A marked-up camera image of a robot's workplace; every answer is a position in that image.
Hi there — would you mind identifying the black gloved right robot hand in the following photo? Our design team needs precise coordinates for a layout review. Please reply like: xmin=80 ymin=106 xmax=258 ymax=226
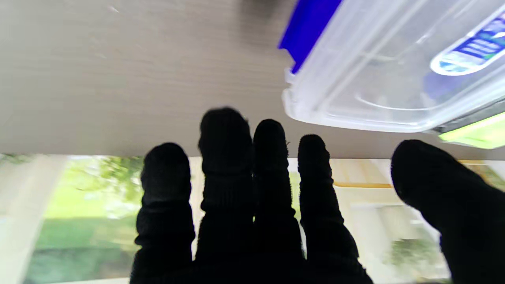
xmin=130 ymin=107 xmax=505 ymax=284

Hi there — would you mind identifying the clear container with blue clips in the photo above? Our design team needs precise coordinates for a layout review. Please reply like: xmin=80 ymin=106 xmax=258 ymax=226
xmin=278 ymin=0 xmax=505 ymax=133

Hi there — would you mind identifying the black plastic tray container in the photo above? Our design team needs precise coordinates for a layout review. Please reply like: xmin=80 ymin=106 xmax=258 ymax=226
xmin=432 ymin=99 xmax=505 ymax=135

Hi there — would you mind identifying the printed sunroom backdrop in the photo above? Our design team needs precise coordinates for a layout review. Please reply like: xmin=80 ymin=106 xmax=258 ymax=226
xmin=0 ymin=153 xmax=505 ymax=284

